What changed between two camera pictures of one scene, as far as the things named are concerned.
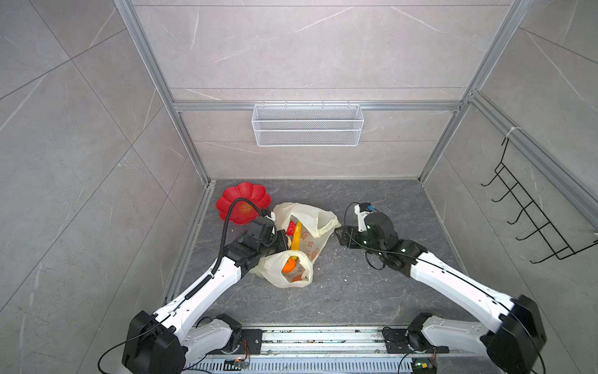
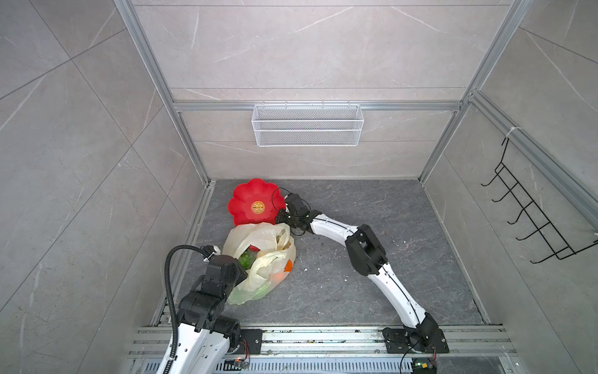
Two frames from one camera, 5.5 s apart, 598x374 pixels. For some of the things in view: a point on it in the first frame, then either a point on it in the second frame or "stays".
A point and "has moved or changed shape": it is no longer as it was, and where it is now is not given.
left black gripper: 283,238 -> 240,273
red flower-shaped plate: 243,212 has moved or changed shape
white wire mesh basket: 307,125 stays
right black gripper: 353,231 -> 280,216
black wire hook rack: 530,213 stays
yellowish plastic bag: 294,268 has moved or changed shape
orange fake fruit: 289,266 stays
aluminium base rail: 327,342 stays
